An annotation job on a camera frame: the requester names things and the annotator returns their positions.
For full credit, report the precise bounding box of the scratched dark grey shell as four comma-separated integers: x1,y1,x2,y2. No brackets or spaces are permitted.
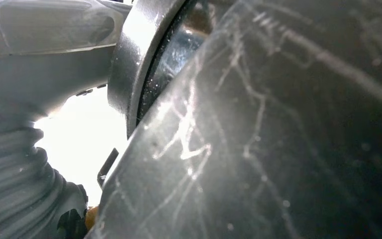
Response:
85,0,382,239

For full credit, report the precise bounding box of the silver black joint ring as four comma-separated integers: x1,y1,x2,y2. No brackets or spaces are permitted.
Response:
107,0,213,137

